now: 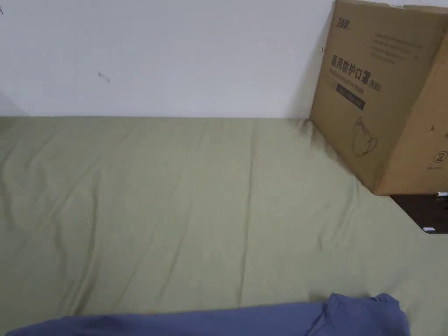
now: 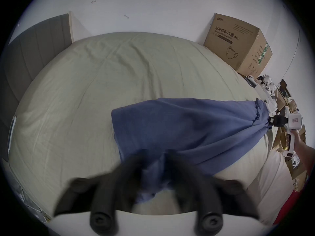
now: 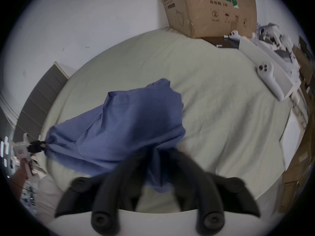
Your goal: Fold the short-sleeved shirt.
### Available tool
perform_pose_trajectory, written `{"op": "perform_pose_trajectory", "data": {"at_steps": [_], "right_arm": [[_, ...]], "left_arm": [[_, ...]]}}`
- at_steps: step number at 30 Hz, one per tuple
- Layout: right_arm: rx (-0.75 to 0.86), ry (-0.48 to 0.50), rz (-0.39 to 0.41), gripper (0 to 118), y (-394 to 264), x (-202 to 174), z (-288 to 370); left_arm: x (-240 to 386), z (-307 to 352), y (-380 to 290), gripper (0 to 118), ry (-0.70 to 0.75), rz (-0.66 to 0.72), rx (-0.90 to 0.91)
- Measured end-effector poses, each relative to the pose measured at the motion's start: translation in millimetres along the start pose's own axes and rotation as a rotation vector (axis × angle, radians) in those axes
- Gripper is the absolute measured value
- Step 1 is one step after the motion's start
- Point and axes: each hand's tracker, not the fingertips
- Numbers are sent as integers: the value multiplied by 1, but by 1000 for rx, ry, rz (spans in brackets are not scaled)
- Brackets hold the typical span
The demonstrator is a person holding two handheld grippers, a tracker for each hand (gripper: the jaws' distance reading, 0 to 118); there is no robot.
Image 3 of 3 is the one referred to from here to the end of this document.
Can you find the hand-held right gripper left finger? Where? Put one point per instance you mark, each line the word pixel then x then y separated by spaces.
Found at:
pixel 110 181

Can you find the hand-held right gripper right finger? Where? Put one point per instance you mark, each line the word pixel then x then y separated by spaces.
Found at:
pixel 196 181

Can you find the dark blue shirt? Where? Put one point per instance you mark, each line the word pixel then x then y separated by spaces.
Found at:
pixel 133 126

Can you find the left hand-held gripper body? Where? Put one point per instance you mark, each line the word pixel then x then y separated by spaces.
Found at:
pixel 21 149

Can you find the flat brown cardboard cartons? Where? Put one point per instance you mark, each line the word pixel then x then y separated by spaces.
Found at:
pixel 299 156

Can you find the white hand controller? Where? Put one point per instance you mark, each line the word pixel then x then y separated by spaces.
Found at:
pixel 269 79
pixel 233 34

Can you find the grey padded headboard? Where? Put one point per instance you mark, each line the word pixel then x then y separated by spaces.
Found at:
pixel 39 102

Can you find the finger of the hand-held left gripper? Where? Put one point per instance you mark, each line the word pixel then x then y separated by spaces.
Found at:
pixel 42 146

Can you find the person's left forearm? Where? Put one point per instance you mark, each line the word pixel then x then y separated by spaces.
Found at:
pixel 17 185

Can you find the person's left hand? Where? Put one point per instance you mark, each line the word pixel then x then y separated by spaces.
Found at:
pixel 23 167

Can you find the long white box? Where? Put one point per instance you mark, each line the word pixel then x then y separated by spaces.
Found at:
pixel 275 63

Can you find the large brown cardboard carton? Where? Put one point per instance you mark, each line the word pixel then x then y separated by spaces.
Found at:
pixel 209 8

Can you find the white headset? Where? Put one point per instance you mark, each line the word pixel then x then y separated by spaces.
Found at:
pixel 273 33

